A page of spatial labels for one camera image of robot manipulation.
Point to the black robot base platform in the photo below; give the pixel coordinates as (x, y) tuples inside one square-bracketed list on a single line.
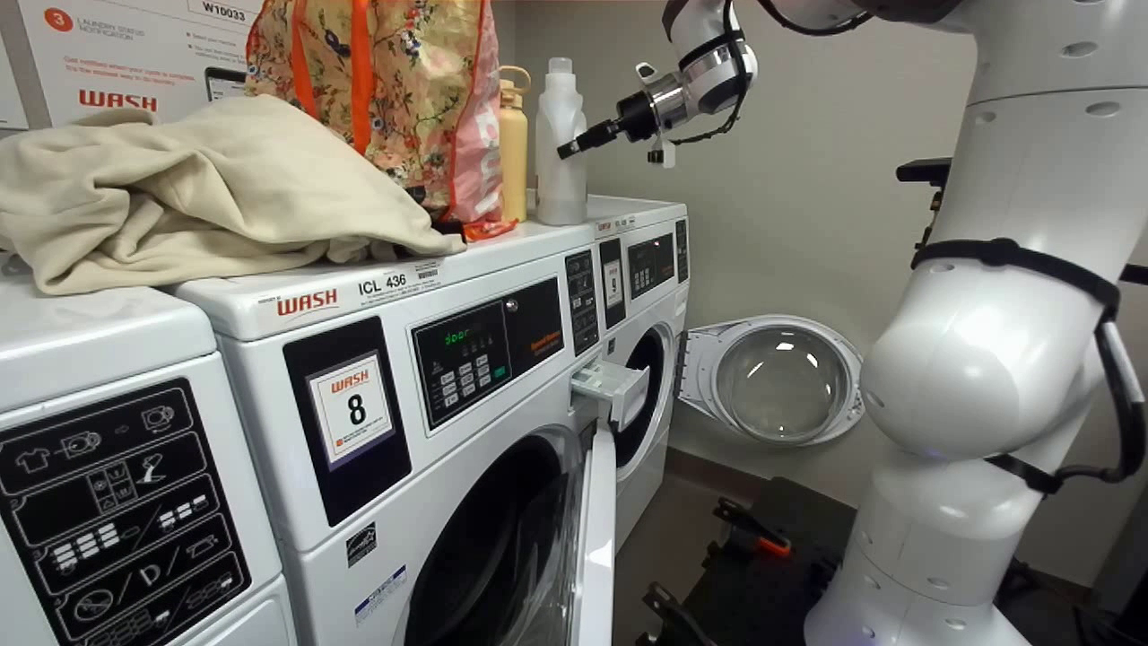
[(767, 585)]

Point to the black orange clamp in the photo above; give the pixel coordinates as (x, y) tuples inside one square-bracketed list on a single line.
[(756, 532)]

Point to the white soap drawer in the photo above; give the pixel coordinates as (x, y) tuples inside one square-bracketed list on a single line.
[(612, 390)]

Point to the washer 8 round door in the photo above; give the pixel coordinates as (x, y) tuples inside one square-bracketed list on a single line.
[(598, 539)]

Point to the pink floral tote bag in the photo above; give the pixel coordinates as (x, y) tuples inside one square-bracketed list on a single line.
[(397, 85)]

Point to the beige cloth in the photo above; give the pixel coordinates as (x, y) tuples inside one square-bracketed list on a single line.
[(203, 191)]

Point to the number 8 card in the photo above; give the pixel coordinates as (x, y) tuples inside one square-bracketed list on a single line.
[(351, 412)]

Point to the black camera on stand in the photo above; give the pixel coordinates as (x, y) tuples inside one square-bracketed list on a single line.
[(925, 172)]

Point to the white washing machine number 9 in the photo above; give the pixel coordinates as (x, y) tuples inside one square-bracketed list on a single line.
[(650, 301)]

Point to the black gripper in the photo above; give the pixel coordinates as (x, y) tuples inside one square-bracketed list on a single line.
[(650, 105)]

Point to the white laundry detergent bottle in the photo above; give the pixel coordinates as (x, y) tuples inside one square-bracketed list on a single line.
[(558, 167)]

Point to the number 9 card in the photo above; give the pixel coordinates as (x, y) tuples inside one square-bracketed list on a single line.
[(612, 286)]

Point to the white washing machine number 7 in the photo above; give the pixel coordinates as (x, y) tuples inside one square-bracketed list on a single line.
[(110, 479)]

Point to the white washing machine number 8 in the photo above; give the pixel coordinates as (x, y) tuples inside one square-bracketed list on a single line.
[(397, 479)]

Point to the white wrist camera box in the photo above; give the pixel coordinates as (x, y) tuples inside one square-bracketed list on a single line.
[(663, 152)]

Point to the washer 9 round door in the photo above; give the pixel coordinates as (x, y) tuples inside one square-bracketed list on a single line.
[(775, 381)]

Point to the yellow water bottle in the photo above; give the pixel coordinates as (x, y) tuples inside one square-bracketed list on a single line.
[(513, 155)]

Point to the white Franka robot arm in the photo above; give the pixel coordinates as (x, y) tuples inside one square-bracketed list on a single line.
[(1016, 362)]

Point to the white WASH wall poster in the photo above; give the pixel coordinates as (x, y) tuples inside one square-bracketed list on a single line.
[(132, 56)]

